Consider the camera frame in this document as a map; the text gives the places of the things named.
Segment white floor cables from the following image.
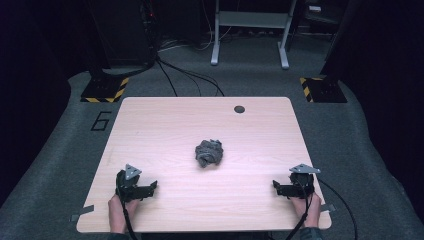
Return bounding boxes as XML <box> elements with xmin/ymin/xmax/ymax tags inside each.
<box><xmin>158</xmin><ymin>26</ymin><xmax>234</xmax><ymax>53</ymax></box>

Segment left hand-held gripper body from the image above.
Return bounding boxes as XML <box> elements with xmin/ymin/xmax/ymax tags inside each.
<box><xmin>115</xmin><ymin>163</ymin><xmax>148</xmax><ymax>203</ymax></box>

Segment person's left hand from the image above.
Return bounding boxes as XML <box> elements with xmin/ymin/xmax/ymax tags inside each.
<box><xmin>108</xmin><ymin>194</ymin><xmax>139</xmax><ymax>225</ymax></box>

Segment black hazard-striped base plate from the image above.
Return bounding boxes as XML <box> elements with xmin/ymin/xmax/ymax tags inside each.
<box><xmin>80</xmin><ymin>76</ymin><xmax>130</xmax><ymax>104</ymax></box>
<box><xmin>298</xmin><ymin>76</ymin><xmax>348</xmax><ymax>104</ymax></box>

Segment grey towel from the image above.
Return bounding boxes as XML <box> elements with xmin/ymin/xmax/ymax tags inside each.
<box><xmin>194</xmin><ymin>138</ymin><xmax>224</xmax><ymax>169</ymax></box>

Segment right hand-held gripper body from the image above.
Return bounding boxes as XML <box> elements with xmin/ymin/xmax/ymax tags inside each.
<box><xmin>288</xmin><ymin>163</ymin><xmax>322</xmax><ymax>200</ymax></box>

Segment black cable beside table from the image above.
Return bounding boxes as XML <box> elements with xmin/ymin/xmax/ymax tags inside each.
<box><xmin>316</xmin><ymin>179</ymin><xmax>359</xmax><ymax>240</ymax></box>

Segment black floor cable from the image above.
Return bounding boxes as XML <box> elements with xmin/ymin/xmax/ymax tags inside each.
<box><xmin>157</xmin><ymin>57</ymin><xmax>226</xmax><ymax>98</ymax></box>
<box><xmin>155</xmin><ymin>59</ymin><xmax>179</xmax><ymax>98</ymax></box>

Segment left hand-held gripper black cable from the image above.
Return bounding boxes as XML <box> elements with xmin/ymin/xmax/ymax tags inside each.
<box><xmin>120</xmin><ymin>199</ymin><xmax>139</xmax><ymax>240</ymax></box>

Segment person's right hand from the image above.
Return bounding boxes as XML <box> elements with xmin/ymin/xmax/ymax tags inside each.
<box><xmin>289</xmin><ymin>193</ymin><xmax>323</xmax><ymax>229</ymax></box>

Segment white metal stand frame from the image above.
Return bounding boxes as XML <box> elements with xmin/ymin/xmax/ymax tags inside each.
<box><xmin>210</xmin><ymin>0</ymin><xmax>298</xmax><ymax>70</ymax></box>

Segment dark stand post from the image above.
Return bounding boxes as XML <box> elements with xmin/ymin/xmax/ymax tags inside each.
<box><xmin>319</xmin><ymin>0</ymin><xmax>354</xmax><ymax>80</ymax></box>

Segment black cabinet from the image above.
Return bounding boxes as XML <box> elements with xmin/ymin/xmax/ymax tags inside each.
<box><xmin>87</xmin><ymin>0</ymin><xmax>158</xmax><ymax>69</ymax></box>

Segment hand-held gripper black cable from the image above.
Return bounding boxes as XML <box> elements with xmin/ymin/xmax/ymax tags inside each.
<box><xmin>120</xmin><ymin>199</ymin><xmax>139</xmax><ymax>240</ymax></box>
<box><xmin>284</xmin><ymin>179</ymin><xmax>314</xmax><ymax>240</ymax></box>

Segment right hand-held gripper black cable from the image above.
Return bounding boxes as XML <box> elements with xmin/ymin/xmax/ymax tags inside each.
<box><xmin>284</xmin><ymin>179</ymin><xmax>314</xmax><ymax>240</ymax></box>

